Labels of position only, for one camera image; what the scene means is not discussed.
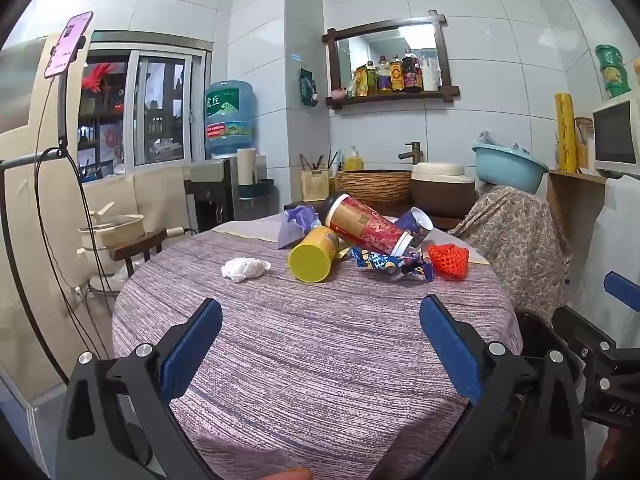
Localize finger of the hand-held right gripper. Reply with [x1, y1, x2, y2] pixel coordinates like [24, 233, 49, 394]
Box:
[552, 305, 621, 361]
[603, 270, 640, 312]

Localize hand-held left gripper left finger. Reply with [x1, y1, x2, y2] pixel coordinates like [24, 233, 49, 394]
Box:
[56, 297, 223, 480]

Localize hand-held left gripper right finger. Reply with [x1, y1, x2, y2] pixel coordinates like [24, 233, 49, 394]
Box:
[367, 294, 587, 480]

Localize yellow cylindrical can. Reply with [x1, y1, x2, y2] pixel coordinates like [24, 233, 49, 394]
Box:
[288, 226, 341, 284]

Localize purple plastic bag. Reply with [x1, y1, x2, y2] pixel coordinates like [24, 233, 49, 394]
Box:
[276, 204, 323, 250]

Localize white cloth cover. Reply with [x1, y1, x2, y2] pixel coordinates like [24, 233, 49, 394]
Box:
[580, 175, 640, 322]

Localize person's dark red clothing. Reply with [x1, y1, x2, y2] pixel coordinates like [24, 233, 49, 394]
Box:
[596, 429, 640, 480]

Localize red foam fruit net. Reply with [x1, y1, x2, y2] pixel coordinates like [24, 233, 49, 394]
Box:
[426, 243, 471, 280]

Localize crumpled white tissue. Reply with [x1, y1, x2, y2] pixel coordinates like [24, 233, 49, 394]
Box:
[221, 257, 271, 283]

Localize floral cloth cover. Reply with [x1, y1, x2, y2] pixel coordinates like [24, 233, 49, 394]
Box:
[450, 185, 574, 314]

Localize wooden cabinet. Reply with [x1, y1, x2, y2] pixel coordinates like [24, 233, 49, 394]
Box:
[546, 169, 609, 306]

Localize dark wooden stool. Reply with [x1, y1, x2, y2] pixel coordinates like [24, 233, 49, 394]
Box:
[109, 228, 169, 277]

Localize blue snack wrapper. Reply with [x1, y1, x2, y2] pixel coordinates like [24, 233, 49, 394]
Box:
[350, 247, 435, 282]

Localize striped purple tablecloth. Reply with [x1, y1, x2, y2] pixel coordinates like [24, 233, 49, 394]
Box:
[112, 212, 524, 480]

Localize cream yellow-edged table cover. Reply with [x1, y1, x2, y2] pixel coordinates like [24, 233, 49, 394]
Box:
[212, 219, 288, 243]

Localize blue paper cup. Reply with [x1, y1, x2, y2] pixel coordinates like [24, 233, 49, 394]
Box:
[395, 207, 435, 250]

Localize white cooking pot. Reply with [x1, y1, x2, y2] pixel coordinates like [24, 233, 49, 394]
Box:
[79, 202, 189, 251]

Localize black water dispenser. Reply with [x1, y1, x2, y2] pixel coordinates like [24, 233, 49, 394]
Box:
[184, 157, 239, 234]

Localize white microwave oven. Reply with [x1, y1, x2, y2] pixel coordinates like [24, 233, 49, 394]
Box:
[592, 91, 640, 179]

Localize brown pot with cream lid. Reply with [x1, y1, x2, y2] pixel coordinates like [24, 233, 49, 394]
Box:
[411, 162, 476, 219]

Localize light blue plastic basin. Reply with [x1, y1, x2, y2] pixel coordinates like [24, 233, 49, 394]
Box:
[472, 144, 549, 196]

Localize yellow foil roll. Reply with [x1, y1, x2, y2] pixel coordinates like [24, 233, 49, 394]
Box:
[555, 92, 579, 172]

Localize dark teal holder tray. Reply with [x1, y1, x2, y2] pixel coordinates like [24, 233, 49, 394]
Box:
[238, 178, 275, 202]

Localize woven wicker basin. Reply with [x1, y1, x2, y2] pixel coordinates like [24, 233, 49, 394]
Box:
[336, 170, 414, 205]

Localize white paper cup stack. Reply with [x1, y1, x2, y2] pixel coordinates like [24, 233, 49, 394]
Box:
[236, 148, 257, 199]

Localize beige chopstick holder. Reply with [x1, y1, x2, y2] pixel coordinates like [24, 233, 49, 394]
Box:
[300, 169, 331, 202]

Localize stacked green cups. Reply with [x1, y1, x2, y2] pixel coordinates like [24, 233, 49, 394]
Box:
[595, 44, 632, 100]

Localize blue water jug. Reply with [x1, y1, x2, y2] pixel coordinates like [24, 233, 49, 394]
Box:
[204, 80, 258, 159]

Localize sliding glass window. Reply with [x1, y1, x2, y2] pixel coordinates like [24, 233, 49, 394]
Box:
[77, 30, 213, 181]

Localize black phone stand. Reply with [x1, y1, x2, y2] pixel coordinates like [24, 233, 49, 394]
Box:
[0, 27, 96, 386]

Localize dark red label bottle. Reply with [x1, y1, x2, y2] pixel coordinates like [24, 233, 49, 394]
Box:
[402, 49, 424, 93]

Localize green hanging bag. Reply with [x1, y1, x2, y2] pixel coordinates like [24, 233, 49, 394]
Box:
[299, 67, 319, 107]

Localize beige cover sheet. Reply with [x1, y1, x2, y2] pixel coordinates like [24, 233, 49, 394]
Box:
[0, 37, 197, 402]

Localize wooden framed mirror shelf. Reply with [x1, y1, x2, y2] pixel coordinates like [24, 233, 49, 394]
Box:
[322, 10, 461, 110]

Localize pink smartphone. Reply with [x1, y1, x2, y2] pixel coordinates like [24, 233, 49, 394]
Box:
[44, 11, 94, 79]

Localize black charging cable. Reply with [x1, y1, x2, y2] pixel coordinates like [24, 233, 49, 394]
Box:
[36, 77, 118, 358]

